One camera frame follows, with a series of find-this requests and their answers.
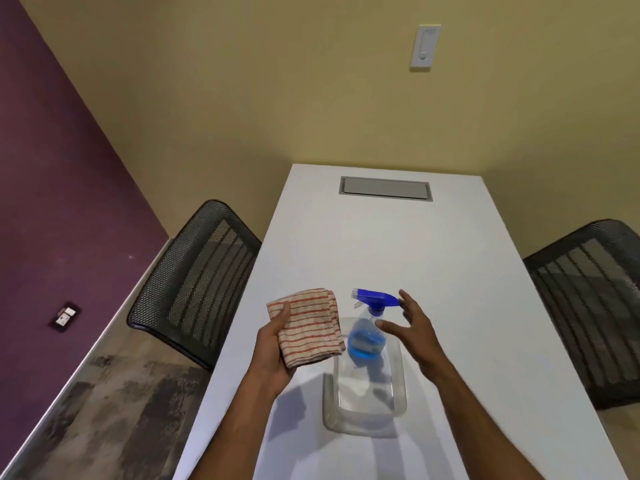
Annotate person's right hand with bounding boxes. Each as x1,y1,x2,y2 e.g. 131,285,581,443
375,289,455,385

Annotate person's left hand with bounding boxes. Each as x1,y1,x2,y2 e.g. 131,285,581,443
247,301,299,400

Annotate red striped white cloth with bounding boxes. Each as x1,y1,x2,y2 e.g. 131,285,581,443
266,288,347,369

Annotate person's right forearm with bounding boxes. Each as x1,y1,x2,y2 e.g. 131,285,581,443
434,361,559,480

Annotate person's left forearm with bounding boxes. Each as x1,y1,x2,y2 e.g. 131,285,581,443
189,374,275,480

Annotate blue spray bottle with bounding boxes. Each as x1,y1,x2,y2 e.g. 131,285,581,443
346,288,405,369

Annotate clear glass baking dish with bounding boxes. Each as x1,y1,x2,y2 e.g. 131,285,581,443
322,317,407,437

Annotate black mesh office chair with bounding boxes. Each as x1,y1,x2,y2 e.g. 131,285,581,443
522,219,640,410
126,200,263,371

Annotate grey table cable hatch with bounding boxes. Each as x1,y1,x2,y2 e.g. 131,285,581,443
339,176,433,201

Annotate wall outlet plate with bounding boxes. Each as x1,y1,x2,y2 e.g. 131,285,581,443
48,301,81,334

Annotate white wall switch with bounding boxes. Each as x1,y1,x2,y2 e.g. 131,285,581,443
410,24,442,71

